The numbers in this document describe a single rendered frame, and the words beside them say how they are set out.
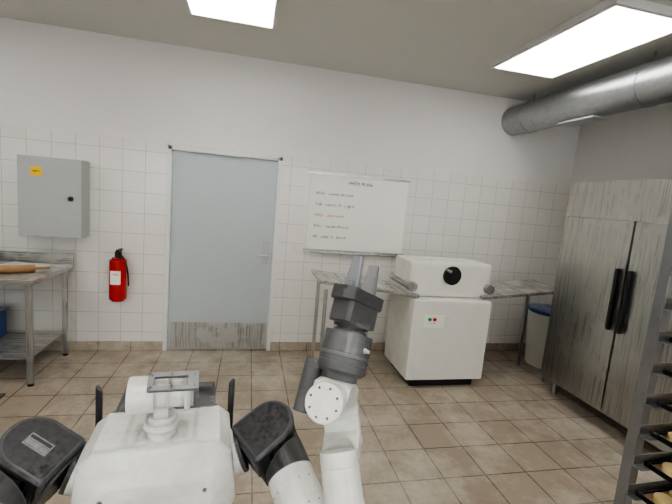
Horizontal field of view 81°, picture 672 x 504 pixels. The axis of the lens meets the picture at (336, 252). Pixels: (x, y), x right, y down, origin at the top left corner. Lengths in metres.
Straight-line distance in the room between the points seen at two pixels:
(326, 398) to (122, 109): 3.96
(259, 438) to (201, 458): 0.11
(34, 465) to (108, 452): 0.11
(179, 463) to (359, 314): 0.41
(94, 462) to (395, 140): 4.08
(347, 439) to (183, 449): 0.30
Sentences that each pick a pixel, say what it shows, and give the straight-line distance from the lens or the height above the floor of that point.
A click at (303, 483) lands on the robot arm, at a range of 0.84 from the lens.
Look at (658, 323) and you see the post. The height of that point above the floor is 1.45.
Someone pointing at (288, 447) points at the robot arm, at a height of 1.21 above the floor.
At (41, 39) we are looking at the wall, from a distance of 4.72.
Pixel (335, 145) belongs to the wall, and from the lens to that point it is 4.30.
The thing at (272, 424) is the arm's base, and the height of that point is 1.24.
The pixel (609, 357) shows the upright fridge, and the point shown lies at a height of 0.63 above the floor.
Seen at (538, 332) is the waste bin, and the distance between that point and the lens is 5.09.
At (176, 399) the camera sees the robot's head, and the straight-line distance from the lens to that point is 0.82.
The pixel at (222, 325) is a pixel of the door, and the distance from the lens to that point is 4.45.
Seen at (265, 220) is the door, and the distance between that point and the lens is 4.22.
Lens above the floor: 1.70
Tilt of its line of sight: 8 degrees down
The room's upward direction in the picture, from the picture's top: 5 degrees clockwise
